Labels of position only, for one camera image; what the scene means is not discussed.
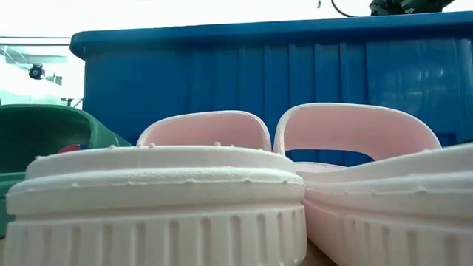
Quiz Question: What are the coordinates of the blue plastic bin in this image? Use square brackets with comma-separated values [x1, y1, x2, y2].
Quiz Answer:
[69, 10, 473, 168]

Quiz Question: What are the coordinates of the pink slide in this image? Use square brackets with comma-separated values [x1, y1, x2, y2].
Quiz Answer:
[2, 109, 308, 266]
[272, 102, 473, 266]

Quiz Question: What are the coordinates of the green slide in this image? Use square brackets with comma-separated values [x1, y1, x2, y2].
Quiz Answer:
[0, 103, 132, 239]

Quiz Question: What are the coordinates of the red plastic bin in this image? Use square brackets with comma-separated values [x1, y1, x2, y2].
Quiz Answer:
[57, 143, 81, 154]

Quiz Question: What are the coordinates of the black round ceiling fixture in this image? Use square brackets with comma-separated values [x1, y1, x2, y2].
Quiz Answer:
[28, 63, 46, 81]

